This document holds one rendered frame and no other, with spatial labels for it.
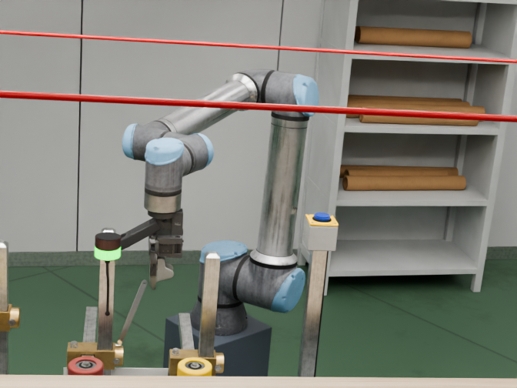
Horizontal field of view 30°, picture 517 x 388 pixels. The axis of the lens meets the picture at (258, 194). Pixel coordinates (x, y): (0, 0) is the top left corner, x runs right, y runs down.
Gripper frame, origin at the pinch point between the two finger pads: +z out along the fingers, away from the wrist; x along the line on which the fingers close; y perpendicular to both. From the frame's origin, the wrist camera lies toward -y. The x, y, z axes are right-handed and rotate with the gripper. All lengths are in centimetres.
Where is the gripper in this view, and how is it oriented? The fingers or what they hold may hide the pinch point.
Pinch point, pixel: (151, 284)
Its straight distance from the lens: 244.6
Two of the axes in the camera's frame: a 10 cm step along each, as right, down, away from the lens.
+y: 9.9, 0.2, 1.4
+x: -1.3, -3.1, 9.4
